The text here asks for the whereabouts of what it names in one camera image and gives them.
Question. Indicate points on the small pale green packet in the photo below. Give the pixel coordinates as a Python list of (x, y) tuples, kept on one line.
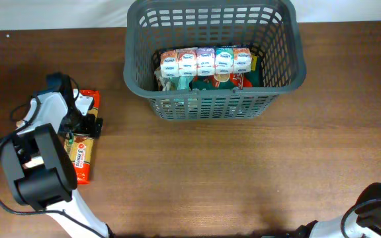
[(181, 83)]

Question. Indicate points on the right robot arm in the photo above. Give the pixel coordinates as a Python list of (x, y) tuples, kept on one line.
[(240, 177)]

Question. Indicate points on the Kleenex tissue multipack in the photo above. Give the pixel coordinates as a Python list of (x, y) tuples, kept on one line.
[(206, 61)]

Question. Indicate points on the brown white snack bag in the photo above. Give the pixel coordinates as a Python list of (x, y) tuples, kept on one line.
[(164, 83)]

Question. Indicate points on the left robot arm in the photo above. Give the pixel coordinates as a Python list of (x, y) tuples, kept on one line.
[(49, 153)]

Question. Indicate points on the green Nescafe coffee bag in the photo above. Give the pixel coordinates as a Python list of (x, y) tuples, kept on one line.
[(240, 80)]

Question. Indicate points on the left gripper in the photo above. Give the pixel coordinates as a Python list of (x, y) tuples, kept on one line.
[(88, 129)]

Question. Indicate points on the San Remo spaghetti pack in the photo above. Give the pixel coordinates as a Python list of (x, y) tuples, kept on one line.
[(79, 148)]

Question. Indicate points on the grey plastic basket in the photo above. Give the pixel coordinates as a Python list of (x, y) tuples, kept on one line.
[(267, 27)]

